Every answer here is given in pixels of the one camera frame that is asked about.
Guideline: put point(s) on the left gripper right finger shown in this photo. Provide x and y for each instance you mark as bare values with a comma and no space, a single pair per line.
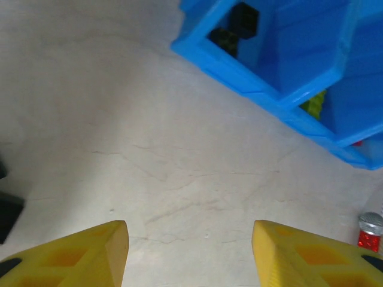
299,260

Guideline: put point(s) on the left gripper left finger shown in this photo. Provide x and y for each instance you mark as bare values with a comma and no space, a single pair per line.
74,257

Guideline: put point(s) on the red lego brick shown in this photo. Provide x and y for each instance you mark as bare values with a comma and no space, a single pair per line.
357,143

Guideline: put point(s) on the black lego brick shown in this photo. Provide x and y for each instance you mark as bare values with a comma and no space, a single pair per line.
245,19
224,40

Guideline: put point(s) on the red bottle with silver cap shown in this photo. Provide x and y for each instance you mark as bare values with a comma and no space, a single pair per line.
371,236

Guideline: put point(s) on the blue plastic bin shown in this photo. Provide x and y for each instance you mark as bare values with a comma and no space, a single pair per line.
299,45
359,74
359,157

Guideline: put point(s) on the green lego brick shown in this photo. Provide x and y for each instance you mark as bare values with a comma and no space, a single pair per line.
314,104

